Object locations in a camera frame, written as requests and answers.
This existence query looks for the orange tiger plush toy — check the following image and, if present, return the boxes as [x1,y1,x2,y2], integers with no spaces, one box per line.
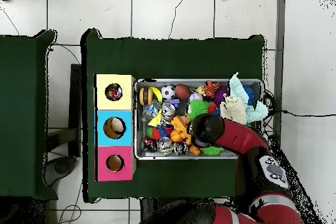
[203,79,221,98]

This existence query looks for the cream waffle cloth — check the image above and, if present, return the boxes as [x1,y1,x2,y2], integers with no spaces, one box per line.
[219,95,248,125]

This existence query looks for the mint green waffle cloth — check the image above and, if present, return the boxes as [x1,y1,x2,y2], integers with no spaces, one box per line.
[228,72,270,123]

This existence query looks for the wooden box with three holes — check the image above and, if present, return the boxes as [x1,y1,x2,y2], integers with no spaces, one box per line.
[94,73,137,182]

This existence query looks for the clear mesh bin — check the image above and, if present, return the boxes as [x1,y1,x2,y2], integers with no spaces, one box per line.
[134,78,264,160]

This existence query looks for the small soccer ball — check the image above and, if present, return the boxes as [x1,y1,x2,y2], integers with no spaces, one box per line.
[160,84,177,101]

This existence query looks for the yellow banana toy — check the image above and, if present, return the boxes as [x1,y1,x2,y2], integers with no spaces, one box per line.
[151,86,163,104]

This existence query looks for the orange plastic block toy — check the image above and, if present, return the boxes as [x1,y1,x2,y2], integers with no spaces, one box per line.
[169,115,194,146]

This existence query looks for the brown toy football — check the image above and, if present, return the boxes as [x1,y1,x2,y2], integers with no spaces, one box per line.
[174,83,192,101]

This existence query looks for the wooden yo-yo toy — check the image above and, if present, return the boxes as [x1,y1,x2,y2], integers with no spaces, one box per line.
[138,86,154,106]

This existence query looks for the dark green table cloth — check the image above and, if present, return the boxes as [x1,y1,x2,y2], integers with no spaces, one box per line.
[81,28,266,204]
[0,29,58,201]

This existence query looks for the bright green spiky ball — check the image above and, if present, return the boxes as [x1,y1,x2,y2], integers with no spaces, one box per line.
[200,145,224,156]

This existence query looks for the black metal stand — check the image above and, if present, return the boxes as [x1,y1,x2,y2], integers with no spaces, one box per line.
[45,63,83,158]

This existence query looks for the dark grey rounded base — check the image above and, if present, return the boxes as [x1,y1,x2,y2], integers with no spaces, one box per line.
[43,155,78,187]

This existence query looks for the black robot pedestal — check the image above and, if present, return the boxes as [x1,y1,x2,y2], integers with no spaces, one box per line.
[140,198,169,224]

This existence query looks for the black cable bundle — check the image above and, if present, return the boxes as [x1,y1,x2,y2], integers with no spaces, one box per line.
[262,89,276,143]

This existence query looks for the grey floor cable duct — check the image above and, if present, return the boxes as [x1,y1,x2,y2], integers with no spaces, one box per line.
[270,0,286,151]

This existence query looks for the long black floor cable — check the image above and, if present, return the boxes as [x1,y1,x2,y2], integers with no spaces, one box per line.
[263,109,336,118]

